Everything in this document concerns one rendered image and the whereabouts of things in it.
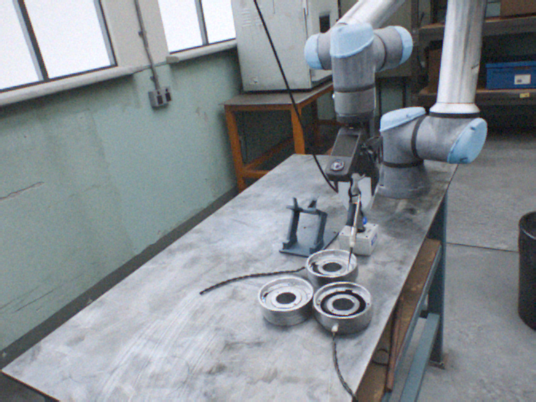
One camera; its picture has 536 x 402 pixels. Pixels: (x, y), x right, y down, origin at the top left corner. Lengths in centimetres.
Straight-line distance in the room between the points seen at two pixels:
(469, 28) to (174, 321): 92
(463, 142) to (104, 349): 90
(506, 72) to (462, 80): 306
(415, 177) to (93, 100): 171
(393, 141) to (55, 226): 168
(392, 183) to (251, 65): 210
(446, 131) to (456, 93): 9
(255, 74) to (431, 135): 216
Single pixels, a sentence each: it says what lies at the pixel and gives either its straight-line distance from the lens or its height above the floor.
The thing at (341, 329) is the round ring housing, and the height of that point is 82.
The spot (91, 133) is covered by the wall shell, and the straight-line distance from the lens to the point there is 244.
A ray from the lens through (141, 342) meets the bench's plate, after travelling 89.
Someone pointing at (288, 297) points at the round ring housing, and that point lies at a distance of 88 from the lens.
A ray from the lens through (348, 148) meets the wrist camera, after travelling 82.
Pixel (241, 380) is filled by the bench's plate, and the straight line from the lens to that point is 76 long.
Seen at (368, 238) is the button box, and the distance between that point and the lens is 99.
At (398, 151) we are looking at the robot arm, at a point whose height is 93.
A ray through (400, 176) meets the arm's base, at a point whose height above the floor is 86.
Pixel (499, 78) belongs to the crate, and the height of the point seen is 54.
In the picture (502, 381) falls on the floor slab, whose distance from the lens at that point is 191.
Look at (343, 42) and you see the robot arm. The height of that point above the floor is 126.
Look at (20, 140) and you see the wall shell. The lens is 223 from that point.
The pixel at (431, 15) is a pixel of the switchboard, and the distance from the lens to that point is 452.
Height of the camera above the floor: 133
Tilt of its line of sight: 23 degrees down
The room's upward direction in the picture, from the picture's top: 8 degrees counter-clockwise
